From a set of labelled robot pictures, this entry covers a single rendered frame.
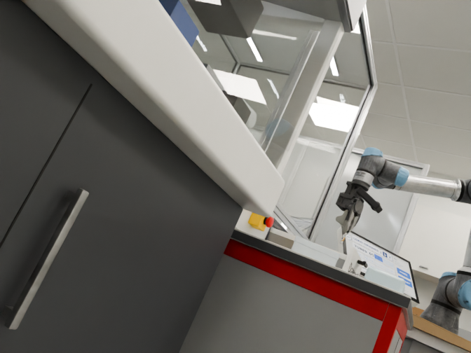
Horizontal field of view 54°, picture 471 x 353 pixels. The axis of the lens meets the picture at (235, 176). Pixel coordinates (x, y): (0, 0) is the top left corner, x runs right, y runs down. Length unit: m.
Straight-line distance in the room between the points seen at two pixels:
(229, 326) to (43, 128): 0.77
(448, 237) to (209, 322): 4.25
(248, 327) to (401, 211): 2.61
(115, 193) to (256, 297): 0.58
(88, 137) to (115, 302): 0.32
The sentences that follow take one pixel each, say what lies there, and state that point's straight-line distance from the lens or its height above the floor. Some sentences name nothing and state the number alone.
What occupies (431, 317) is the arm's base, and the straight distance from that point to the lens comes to 2.04.
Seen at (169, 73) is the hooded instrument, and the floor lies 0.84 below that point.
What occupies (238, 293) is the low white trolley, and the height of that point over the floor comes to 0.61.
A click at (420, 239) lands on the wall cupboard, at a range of 5.29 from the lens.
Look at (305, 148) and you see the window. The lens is 1.99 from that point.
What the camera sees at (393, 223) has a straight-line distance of 3.65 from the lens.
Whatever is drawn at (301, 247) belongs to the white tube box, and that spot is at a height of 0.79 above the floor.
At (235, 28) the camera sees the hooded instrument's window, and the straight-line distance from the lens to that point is 0.82.
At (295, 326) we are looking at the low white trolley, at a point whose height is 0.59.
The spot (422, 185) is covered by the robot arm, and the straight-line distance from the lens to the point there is 2.06.
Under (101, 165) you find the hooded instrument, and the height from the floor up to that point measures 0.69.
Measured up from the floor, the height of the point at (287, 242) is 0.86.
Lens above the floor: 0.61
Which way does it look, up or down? 13 degrees up
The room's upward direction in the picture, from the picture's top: 25 degrees clockwise
